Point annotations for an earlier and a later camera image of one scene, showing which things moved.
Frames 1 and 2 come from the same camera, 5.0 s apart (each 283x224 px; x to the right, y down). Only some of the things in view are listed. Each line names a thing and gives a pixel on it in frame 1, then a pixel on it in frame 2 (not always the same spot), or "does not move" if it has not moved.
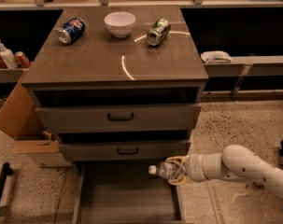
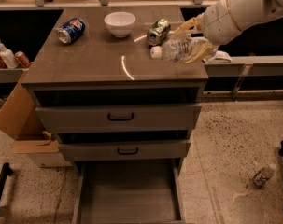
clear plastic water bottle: [166, 170] → [176, 49]
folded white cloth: [216, 57] does not move
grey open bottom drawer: [125, 192] does not move
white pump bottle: [7, 55] does not move
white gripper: [195, 168] → [218, 21]
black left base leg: [6, 172] does not move
